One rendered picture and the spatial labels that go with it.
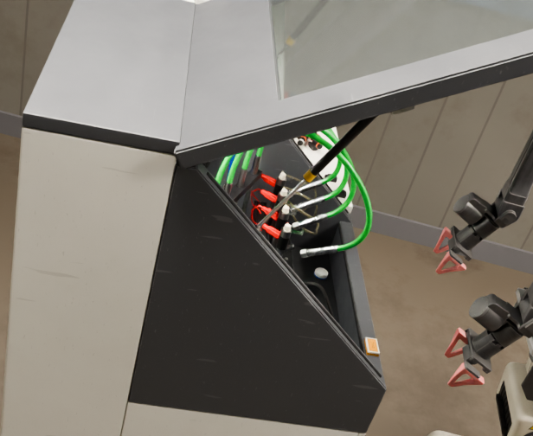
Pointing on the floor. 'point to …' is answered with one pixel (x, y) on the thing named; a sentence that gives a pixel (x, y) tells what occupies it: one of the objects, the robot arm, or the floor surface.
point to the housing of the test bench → (92, 213)
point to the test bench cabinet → (210, 424)
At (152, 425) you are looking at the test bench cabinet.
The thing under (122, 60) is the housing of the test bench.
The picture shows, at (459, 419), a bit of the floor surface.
